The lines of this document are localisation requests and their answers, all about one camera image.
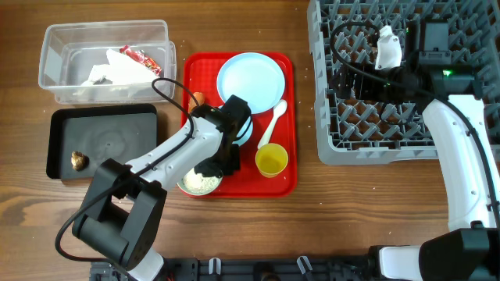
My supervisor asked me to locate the white rice pile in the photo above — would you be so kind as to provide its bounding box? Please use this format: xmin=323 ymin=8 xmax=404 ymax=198
xmin=182 ymin=169 xmax=220 ymax=195

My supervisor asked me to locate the green bowl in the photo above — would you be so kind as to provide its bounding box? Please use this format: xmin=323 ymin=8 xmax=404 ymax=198
xmin=177 ymin=165 xmax=224 ymax=197

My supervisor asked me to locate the yellow plastic cup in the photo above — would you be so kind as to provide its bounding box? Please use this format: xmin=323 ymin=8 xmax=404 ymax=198
xmin=255 ymin=143 xmax=289 ymax=178

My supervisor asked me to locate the orange carrot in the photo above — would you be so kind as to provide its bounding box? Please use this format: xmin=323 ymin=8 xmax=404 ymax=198
xmin=188 ymin=92 xmax=205 ymax=112

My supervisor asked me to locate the white napkin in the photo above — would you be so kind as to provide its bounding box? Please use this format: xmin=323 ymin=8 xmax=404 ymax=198
xmin=81 ymin=49 xmax=159 ymax=87

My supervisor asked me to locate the brown food scrap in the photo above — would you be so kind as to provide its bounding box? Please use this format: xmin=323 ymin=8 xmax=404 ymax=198
xmin=70 ymin=151 xmax=89 ymax=171

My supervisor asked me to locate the red snack wrapper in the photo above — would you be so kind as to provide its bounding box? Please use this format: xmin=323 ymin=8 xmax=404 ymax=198
xmin=120 ymin=45 xmax=163 ymax=76

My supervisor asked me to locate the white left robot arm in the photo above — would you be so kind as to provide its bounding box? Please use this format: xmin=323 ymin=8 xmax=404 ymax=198
xmin=55 ymin=96 xmax=251 ymax=280

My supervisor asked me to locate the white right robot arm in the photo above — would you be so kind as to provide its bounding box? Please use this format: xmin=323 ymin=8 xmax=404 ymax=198
xmin=330 ymin=19 xmax=499 ymax=280

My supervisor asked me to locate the grey dishwasher rack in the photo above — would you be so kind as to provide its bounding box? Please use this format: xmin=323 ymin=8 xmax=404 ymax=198
xmin=307 ymin=0 xmax=499 ymax=165

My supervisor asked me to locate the black waste tray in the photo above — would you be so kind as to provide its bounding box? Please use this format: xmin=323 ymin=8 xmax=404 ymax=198
xmin=46 ymin=104 xmax=158 ymax=180

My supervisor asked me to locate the light blue bowl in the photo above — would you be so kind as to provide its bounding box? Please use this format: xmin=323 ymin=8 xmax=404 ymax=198
xmin=218 ymin=103 xmax=253 ymax=147

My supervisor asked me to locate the red plastic tray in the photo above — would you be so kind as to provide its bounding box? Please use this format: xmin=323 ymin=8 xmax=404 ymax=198
xmin=184 ymin=52 xmax=297 ymax=199

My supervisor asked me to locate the white plastic spoon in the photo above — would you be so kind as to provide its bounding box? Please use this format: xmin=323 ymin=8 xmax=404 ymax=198
xmin=257 ymin=99 xmax=288 ymax=149

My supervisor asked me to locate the light blue plate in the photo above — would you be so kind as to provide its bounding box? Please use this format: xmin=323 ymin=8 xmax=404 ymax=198
xmin=216 ymin=52 xmax=286 ymax=114

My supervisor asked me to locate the clear plastic bin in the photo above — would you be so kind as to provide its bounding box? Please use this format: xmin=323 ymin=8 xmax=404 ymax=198
xmin=38 ymin=20 xmax=177 ymax=105

